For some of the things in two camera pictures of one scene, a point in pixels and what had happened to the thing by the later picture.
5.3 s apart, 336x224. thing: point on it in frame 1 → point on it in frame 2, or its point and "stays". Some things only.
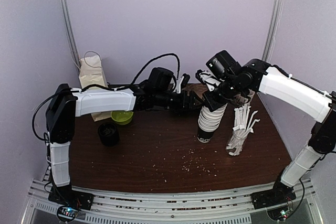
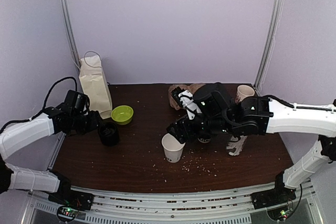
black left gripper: [188, 105] → [95, 121]
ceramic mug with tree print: [240, 100] stays
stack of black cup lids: [108, 134] stays
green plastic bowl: [122, 117] stays
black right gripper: [213, 100] → [181, 128]
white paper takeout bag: [92, 73] stays
